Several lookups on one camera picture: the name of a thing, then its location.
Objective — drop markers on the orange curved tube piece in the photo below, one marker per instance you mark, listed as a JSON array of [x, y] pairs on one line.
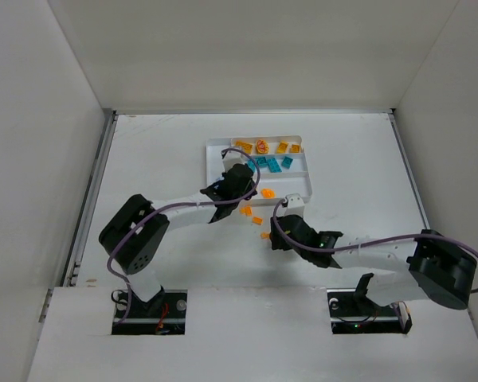
[[268, 193]]

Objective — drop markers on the teal square lego brick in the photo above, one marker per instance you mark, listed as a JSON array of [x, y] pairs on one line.
[[286, 162]]

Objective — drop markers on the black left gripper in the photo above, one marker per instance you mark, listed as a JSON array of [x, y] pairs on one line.
[[241, 175]]

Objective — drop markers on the yellow long lego brick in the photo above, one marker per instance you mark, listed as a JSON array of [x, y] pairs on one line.
[[247, 147]]

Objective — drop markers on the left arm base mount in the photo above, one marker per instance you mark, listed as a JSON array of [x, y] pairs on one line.
[[167, 317]]

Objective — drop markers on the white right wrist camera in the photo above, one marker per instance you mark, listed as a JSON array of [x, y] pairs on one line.
[[294, 205]]

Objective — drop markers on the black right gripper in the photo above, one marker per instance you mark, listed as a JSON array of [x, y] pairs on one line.
[[286, 229]]

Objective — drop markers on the teal long lego brick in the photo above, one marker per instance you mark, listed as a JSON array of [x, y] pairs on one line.
[[273, 165]]

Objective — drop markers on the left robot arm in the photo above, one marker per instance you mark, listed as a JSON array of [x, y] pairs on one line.
[[133, 236]]

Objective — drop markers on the yellow oval butterfly lego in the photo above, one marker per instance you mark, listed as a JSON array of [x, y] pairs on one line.
[[261, 147]]

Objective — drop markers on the yellow rounded lego brick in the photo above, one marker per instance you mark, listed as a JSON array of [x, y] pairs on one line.
[[282, 147]]

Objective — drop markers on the teal rounded lego piece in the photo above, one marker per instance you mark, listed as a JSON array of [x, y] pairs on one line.
[[251, 164]]

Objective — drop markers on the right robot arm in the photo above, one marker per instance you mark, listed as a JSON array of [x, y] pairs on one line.
[[413, 269]]

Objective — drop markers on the white divided sorting tray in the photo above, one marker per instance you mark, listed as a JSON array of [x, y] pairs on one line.
[[296, 179]]

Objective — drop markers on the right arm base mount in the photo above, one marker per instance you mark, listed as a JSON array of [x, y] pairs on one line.
[[351, 312]]

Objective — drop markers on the small orange square brick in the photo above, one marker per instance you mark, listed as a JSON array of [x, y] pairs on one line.
[[247, 210]]

